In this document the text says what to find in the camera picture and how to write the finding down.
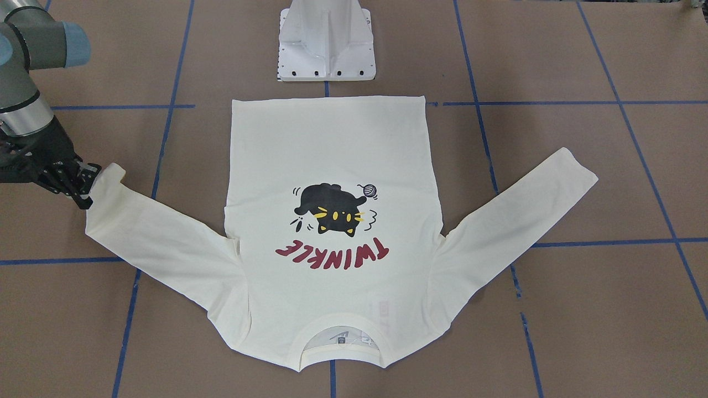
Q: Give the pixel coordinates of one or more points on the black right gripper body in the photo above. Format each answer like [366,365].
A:
[51,145]

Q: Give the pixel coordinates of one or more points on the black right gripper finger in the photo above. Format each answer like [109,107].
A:
[82,198]
[87,174]

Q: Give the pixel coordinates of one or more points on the cream long-sleeve Twinkle shirt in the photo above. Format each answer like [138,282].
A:
[333,246]

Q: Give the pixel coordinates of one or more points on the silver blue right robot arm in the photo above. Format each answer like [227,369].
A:
[33,40]

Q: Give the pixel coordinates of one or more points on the white camera post with base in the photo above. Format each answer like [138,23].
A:
[325,41]

